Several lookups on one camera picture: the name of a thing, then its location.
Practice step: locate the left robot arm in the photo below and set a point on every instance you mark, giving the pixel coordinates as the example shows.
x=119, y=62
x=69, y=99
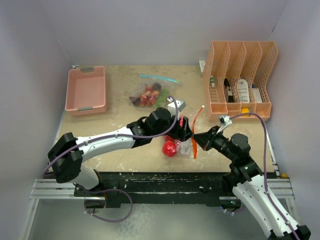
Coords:
x=68, y=155

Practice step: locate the blue zip bag small fruits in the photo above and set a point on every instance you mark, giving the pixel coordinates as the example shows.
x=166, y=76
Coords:
x=153, y=91

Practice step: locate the white box behind organizer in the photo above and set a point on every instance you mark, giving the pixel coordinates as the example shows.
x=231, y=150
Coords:
x=201, y=64

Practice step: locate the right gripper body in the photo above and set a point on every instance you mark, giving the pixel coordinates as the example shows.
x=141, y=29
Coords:
x=220, y=143

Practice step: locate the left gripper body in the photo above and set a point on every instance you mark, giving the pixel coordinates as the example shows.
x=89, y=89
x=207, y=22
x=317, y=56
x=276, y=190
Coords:
x=179, y=133

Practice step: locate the small green capped bottle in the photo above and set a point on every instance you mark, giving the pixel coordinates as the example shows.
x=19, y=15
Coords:
x=212, y=81

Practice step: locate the white box in organizer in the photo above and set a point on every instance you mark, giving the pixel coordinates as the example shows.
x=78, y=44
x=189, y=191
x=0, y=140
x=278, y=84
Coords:
x=256, y=95

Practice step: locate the black item in organizer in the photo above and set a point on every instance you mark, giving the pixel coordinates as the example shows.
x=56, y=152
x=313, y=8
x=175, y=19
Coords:
x=228, y=91

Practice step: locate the pink perforated plastic basket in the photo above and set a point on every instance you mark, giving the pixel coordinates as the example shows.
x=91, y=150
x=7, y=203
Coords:
x=86, y=92

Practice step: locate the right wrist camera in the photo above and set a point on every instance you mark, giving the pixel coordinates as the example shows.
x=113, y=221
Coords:
x=224, y=121

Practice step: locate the yellow object in organizer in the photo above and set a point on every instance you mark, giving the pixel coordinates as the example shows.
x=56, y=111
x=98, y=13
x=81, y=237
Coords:
x=245, y=111

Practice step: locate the aluminium frame rail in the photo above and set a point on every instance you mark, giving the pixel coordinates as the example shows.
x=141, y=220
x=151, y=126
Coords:
x=50, y=189

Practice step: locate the orange desk file organizer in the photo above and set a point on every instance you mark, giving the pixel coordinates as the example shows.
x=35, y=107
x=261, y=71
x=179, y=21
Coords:
x=252, y=61

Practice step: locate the white bottle in organizer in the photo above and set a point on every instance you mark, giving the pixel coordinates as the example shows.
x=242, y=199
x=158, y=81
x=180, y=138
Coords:
x=243, y=91

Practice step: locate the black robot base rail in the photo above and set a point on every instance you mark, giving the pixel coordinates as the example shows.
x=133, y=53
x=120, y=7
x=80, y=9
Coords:
x=186, y=188

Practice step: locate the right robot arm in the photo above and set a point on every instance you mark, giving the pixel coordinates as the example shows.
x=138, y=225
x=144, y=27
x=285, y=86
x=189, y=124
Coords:
x=247, y=182

